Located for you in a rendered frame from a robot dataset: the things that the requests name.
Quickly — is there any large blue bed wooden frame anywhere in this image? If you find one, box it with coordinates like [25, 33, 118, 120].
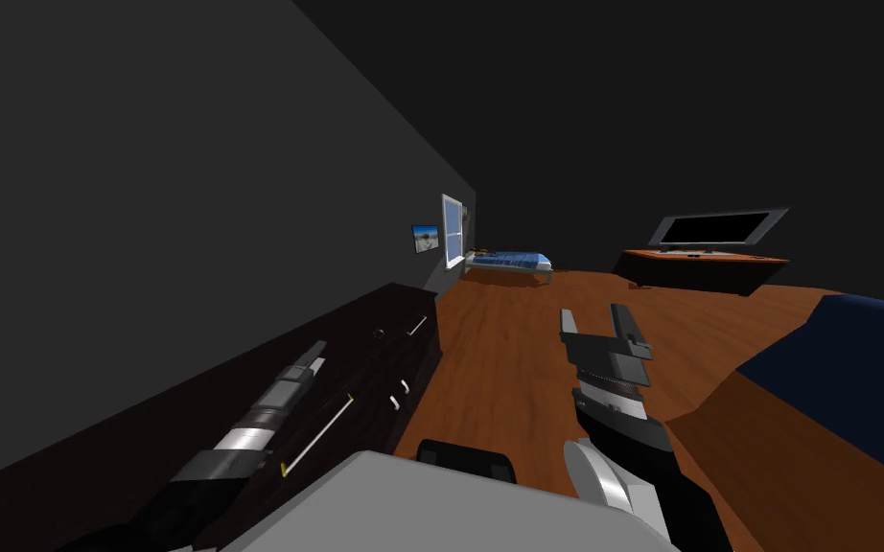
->
[663, 292, 884, 552]

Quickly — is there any grey framed black television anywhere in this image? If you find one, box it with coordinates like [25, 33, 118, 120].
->
[647, 206, 792, 255]

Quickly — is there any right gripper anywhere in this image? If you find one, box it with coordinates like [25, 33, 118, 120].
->
[560, 302, 655, 389]

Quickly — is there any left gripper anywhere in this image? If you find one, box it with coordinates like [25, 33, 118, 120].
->
[256, 340, 329, 416]

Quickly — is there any dark wooden dresser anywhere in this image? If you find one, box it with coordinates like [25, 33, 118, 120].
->
[0, 282, 444, 552]

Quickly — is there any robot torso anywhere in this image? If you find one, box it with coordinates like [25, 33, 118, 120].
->
[219, 439, 683, 552]

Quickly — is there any small bed with blue cover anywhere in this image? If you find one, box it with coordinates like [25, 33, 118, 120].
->
[464, 248, 555, 288]

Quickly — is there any long pale bar handle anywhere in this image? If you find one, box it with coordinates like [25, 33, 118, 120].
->
[280, 394, 356, 478]

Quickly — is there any white framed window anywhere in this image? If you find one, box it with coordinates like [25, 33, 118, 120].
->
[441, 194, 466, 270]

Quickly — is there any brown topped television stand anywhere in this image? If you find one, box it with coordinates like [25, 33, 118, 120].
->
[611, 248, 792, 299]

